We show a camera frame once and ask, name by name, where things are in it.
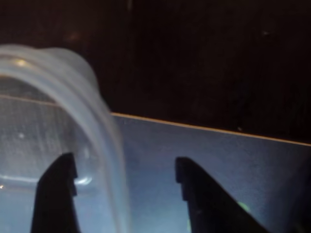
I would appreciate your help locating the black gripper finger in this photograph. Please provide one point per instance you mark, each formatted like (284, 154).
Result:
(209, 206)
(56, 194)

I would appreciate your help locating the clear plastic food container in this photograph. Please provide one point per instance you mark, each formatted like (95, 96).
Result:
(73, 80)

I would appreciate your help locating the grey WOWROBO mat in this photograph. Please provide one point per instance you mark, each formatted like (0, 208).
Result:
(218, 157)

